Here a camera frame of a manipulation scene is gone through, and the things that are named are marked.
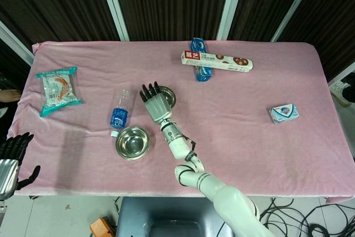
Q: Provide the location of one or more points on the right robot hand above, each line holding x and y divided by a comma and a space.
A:
158, 106

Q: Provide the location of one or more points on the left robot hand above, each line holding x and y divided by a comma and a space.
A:
8, 170

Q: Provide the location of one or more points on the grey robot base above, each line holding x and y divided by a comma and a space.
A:
166, 212

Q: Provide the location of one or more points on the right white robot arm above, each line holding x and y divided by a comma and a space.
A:
180, 148

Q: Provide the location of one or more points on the clear bottle blue label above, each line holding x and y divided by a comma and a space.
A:
120, 116

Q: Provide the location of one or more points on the blue snack packet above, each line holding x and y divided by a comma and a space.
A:
203, 75

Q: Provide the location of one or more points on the long white biscuit box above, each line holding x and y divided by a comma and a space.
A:
216, 60

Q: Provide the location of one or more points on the pink tablecloth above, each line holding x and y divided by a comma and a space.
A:
249, 95

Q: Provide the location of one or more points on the teal snack bag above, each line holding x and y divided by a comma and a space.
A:
58, 90

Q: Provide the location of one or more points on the orange box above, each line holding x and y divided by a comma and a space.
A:
101, 227

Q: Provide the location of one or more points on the white blue soap box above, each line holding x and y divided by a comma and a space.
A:
284, 112

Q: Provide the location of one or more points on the white shoe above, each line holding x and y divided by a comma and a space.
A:
337, 87

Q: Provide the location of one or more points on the white frame post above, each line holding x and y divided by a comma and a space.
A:
113, 4
342, 74
15, 42
295, 6
231, 4

